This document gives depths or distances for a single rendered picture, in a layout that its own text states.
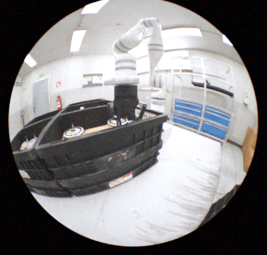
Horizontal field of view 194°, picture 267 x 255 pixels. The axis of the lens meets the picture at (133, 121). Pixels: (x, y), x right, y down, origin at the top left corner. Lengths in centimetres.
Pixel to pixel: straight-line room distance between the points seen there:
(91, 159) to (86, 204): 21
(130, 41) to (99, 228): 56
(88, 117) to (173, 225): 58
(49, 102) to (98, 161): 343
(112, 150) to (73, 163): 10
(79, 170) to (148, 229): 27
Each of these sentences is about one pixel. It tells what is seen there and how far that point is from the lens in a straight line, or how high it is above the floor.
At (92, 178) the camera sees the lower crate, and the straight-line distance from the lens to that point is 24.
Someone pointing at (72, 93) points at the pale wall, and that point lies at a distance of 341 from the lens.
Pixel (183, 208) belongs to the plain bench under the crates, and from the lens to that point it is 34.
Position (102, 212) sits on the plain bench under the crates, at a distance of 31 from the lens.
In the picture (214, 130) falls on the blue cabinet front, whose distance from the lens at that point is 208.
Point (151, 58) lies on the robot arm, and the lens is 48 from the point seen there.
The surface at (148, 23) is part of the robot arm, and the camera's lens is 55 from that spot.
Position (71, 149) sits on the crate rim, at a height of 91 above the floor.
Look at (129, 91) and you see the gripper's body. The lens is 24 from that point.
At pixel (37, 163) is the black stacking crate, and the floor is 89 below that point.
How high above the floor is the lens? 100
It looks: 20 degrees down
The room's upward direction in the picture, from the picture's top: straight up
